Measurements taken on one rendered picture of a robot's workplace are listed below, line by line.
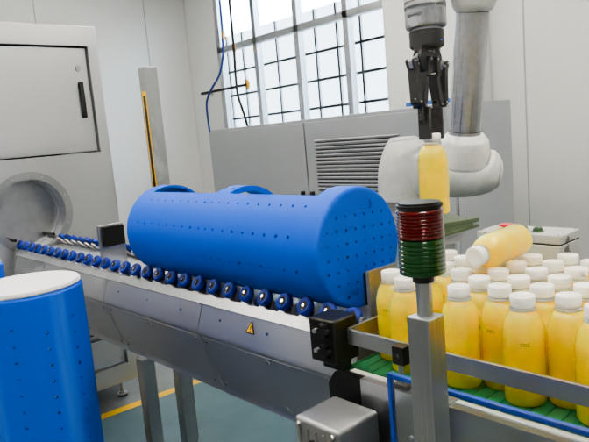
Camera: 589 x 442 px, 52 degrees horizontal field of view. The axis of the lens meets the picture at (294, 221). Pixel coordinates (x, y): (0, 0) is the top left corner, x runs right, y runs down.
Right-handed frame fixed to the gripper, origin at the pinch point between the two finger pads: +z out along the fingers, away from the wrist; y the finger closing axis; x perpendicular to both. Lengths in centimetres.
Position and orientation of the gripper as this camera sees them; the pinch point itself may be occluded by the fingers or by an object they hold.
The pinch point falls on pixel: (430, 124)
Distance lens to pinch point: 140.1
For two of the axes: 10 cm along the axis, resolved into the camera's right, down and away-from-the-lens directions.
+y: -7.4, 1.2, -6.6
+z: 0.7, 9.9, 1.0
